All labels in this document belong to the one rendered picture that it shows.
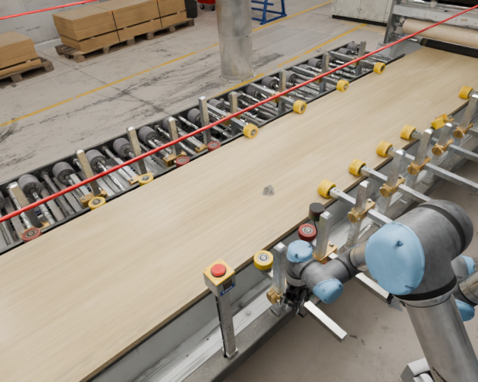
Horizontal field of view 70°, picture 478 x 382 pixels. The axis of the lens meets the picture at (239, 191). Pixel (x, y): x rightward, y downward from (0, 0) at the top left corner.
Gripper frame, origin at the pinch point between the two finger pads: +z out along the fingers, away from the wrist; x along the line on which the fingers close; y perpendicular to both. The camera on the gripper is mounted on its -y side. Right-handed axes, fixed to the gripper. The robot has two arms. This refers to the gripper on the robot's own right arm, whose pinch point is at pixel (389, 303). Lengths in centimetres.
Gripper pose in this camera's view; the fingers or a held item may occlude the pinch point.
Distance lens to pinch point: 151.0
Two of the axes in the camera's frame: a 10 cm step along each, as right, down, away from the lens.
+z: 0.5, 7.6, 6.5
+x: 7.6, -4.5, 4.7
